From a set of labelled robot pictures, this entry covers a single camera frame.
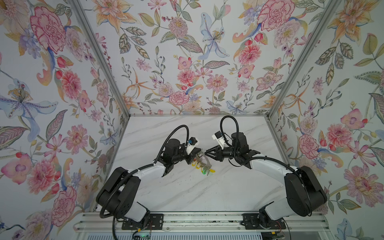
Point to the left aluminium corner post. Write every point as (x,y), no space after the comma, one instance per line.
(94,44)

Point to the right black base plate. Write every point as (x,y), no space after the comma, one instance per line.
(253,221)

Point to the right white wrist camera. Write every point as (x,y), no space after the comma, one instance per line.
(220,139)

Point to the large metal keyring with keys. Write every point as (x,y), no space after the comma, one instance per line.
(202,163)

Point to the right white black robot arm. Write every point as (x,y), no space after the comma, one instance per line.
(304,193)

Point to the aluminium corner post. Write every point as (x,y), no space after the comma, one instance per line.
(309,47)
(94,44)

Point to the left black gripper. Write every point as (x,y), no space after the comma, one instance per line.
(194,154)

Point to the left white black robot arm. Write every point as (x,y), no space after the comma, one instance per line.
(117,196)

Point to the right aluminium corner post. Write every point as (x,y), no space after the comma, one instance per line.
(309,47)

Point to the aluminium mounting rail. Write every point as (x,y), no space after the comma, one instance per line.
(173,222)

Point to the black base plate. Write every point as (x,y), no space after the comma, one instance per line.
(253,221)
(149,222)

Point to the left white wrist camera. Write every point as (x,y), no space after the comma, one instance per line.
(191,145)

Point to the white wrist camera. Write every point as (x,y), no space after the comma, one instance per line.
(220,139)
(191,145)

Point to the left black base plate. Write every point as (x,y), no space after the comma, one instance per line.
(149,222)

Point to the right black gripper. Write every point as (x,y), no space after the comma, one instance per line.
(217,153)

